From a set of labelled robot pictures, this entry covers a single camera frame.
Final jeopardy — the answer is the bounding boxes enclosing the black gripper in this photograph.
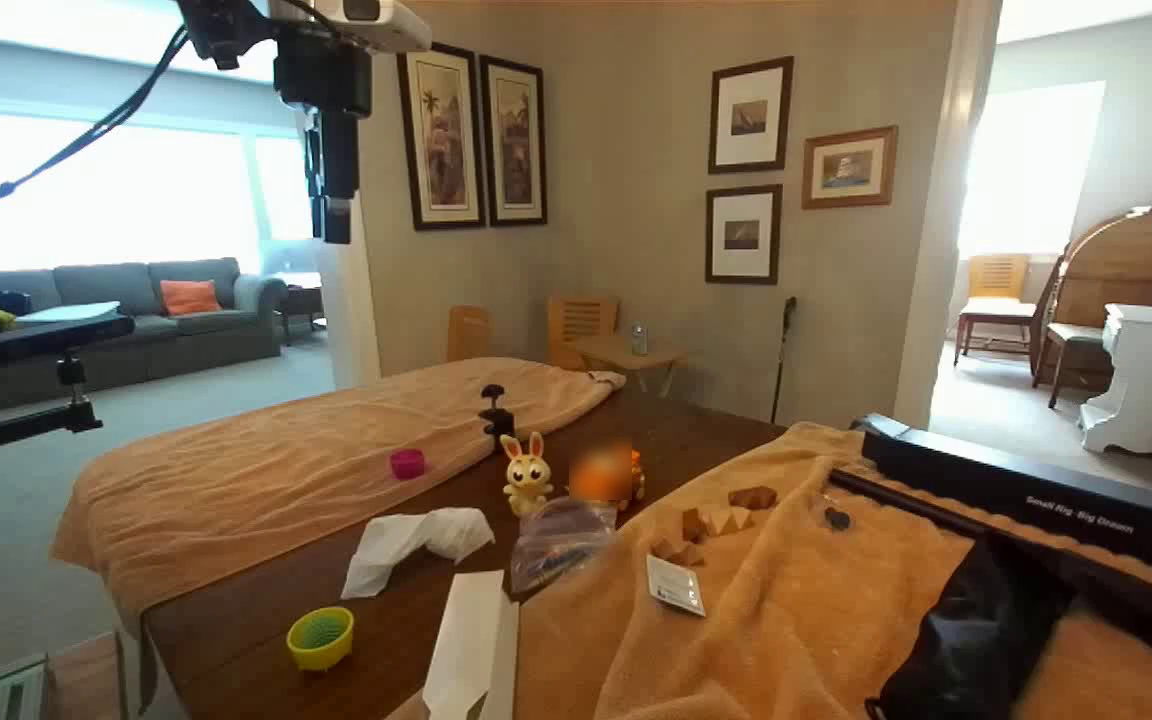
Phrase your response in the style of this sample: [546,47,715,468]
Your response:
[298,105,368,249]

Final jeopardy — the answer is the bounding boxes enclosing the clear plastic zip bag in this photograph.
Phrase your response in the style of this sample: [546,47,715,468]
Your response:
[502,490,619,598]

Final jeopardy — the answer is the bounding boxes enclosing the tall black framed picture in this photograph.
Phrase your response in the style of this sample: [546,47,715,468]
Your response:
[474,52,551,226]
[397,40,486,234]

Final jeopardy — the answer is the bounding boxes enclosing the orange pillow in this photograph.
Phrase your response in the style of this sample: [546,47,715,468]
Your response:
[154,277,222,319]

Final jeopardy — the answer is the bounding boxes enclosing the grey sofa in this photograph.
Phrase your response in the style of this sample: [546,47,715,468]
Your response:
[0,254,289,420]

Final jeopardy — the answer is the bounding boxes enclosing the plain tan towel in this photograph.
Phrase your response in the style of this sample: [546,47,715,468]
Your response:
[50,352,631,631]

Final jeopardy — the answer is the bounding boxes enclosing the black table clamp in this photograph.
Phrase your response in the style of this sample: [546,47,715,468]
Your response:
[474,381,521,449]

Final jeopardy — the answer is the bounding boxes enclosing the small wooden side table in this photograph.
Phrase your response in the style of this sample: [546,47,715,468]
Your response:
[571,331,684,399]

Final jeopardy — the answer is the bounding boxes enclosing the cream bunny toy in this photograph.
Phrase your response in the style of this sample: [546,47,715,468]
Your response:
[495,429,561,521]

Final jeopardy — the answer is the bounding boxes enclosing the crumpled white tissue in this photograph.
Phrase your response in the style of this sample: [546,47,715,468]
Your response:
[334,502,498,605]

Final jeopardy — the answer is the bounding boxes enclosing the pile of toy food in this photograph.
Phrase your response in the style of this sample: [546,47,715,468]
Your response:
[562,445,647,514]

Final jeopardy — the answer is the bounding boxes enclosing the small black framed picture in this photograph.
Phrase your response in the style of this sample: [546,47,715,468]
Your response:
[702,52,796,174]
[700,180,788,287]

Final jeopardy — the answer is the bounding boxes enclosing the yellow-green plastic cup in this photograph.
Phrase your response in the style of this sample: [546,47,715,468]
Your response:
[284,605,361,674]

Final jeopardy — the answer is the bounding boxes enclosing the black walking cane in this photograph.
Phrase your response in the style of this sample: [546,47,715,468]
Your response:
[766,290,798,429]

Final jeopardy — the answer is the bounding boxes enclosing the small tan block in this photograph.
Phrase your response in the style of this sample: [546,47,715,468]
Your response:
[676,502,756,543]
[651,534,708,570]

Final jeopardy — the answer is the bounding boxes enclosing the white towel care label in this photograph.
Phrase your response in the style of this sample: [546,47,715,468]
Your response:
[645,552,713,619]

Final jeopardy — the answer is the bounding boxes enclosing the wooden framed picture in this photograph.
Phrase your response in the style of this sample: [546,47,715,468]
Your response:
[798,123,900,211]

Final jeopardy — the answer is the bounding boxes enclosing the tan towel with label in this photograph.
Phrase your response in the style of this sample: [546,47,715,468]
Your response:
[507,416,1152,720]

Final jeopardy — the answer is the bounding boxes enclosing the tan armchair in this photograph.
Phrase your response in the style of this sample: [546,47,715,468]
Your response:
[955,253,1038,365]

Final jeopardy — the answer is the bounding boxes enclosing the long black case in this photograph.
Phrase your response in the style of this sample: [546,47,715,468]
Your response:
[855,412,1152,543]

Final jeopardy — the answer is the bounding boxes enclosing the curved back wooden chair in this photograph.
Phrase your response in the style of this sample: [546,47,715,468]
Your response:
[1027,201,1152,412]

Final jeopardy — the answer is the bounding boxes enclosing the white desk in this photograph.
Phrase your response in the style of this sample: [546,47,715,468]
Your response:
[1074,298,1152,472]

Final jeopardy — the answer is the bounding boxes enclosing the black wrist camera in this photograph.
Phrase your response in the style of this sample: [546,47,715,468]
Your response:
[272,27,377,114]

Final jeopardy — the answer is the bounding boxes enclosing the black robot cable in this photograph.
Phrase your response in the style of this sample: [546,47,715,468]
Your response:
[0,21,197,226]

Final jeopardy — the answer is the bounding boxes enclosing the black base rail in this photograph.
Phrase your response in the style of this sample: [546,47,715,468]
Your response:
[823,460,1152,686]

